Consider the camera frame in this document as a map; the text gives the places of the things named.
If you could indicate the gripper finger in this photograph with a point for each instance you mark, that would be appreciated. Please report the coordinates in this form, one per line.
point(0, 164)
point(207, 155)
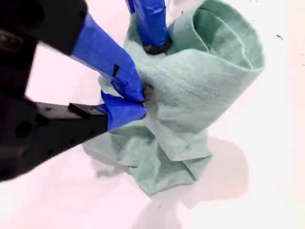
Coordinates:
point(130, 6)
point(124, 112)
point(152, 26)
point(102, 55)

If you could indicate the pale green T-shirt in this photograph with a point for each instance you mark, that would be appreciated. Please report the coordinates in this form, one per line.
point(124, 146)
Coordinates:
point(190, 95)

